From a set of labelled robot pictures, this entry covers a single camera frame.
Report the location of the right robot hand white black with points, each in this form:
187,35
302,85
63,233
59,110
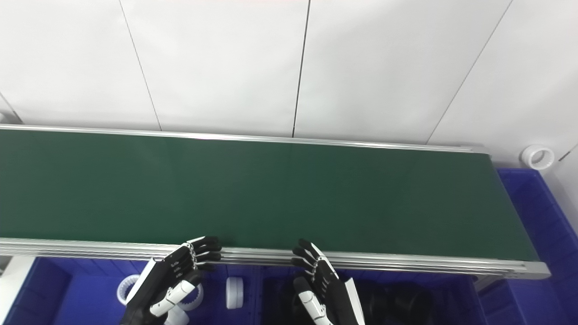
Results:
327,289

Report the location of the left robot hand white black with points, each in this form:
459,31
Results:
167,271

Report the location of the green conveyor belt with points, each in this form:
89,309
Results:
271,194
384,264

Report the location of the white disc part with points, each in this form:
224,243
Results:
234,292

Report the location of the blue bin with white parts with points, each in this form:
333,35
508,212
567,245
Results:
90,293

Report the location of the blue bin with black parts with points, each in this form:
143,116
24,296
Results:
451,295

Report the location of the grey conveyor leg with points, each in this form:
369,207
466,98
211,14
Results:
485,282

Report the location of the large blue bin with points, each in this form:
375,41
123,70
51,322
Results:
542,234

